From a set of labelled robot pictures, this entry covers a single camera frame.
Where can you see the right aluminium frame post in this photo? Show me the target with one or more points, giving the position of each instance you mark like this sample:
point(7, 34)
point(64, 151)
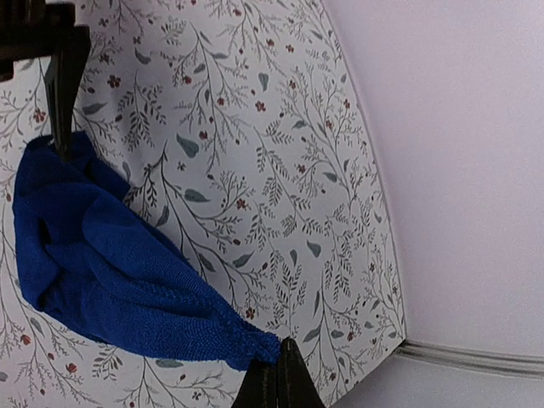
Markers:
point(507, 365)

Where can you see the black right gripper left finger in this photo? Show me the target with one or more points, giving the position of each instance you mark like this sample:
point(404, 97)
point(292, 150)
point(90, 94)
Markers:
point(258, 388)

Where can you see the blue towel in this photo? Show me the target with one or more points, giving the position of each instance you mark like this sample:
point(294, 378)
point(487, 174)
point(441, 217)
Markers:
point(87, 260)

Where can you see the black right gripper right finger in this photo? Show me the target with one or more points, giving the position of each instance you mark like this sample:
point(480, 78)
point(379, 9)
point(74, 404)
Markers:
point(295, 387)

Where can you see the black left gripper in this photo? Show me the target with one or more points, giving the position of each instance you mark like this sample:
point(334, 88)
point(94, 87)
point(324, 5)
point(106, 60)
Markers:
point(24, 25)

